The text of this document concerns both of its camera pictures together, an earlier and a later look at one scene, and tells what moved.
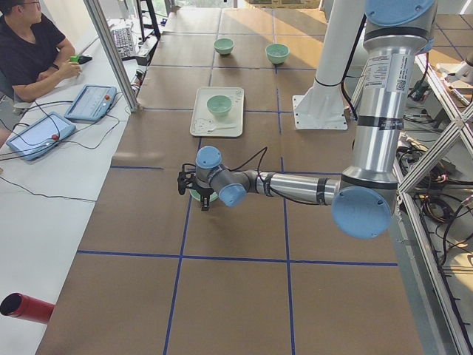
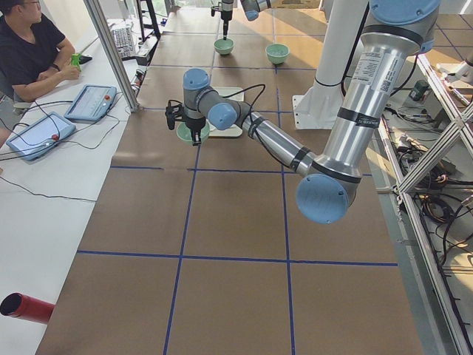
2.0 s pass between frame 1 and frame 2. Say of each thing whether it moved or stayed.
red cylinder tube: stayed
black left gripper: moved
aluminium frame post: stayed
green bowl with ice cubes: stayed
